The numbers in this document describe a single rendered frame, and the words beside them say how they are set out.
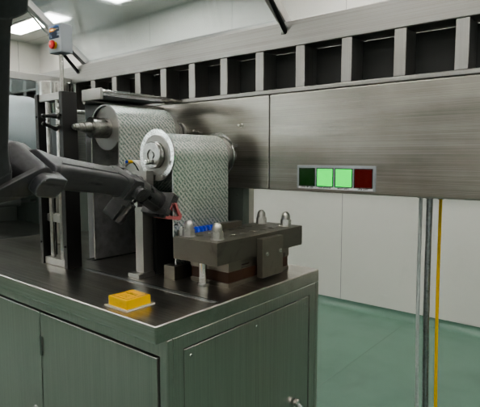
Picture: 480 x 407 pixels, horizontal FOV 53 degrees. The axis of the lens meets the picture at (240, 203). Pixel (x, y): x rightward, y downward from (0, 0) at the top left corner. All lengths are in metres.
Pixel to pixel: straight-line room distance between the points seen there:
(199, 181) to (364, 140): 0.49
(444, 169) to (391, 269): 2.69
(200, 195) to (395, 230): 2.62
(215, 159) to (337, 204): 2.66
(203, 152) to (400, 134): 0.56
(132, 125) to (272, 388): 0.89
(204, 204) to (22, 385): 0.77
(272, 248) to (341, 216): 2.71
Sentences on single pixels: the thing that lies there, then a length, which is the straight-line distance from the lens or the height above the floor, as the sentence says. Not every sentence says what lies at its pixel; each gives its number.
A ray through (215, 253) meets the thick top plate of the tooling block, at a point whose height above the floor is 1.00.
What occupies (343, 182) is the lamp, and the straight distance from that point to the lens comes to 1.40.
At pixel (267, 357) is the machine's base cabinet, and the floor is 0.70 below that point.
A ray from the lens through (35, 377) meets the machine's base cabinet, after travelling 1.58.
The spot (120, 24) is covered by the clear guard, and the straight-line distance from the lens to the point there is 2.00.
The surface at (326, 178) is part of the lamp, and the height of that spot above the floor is 1.18.
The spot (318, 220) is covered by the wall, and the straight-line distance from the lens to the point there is 4.16.
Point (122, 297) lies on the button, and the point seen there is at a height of 0.92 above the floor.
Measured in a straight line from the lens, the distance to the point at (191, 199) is 1.41.
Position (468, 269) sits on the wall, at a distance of 3.76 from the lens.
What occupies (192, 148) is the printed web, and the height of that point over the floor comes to 1.27.
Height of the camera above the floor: 1.25
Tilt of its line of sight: 6 degrees down
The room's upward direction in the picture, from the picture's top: straight up
